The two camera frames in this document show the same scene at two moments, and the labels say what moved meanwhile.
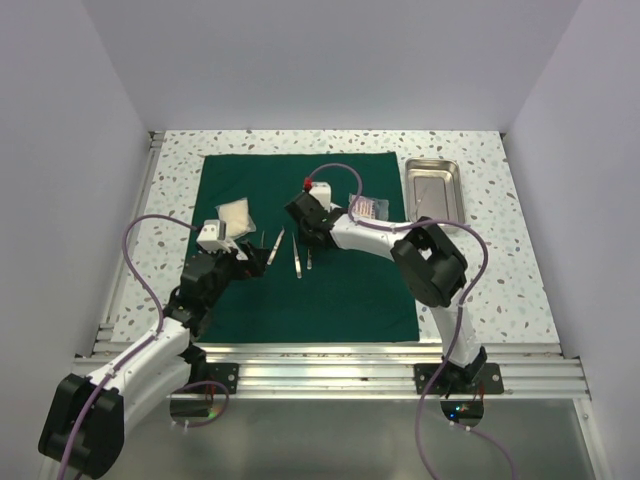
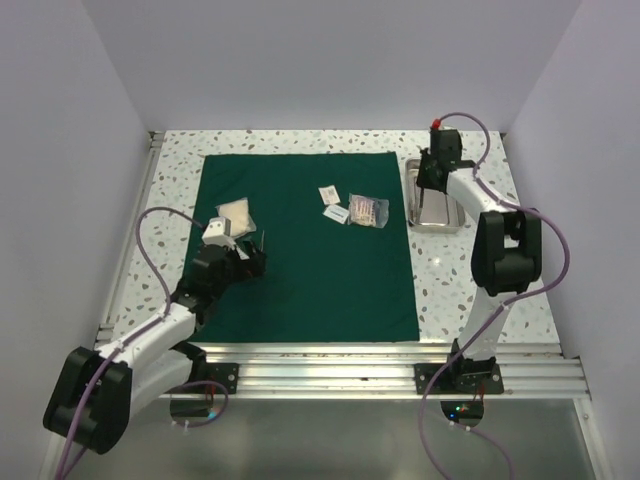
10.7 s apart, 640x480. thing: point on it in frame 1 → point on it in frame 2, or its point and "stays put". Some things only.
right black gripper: x=304 y=237 → x=421 y=180
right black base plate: x=476 y=378 stays put
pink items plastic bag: x=370 y=208 stays put
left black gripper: x=245 y=269 stays put
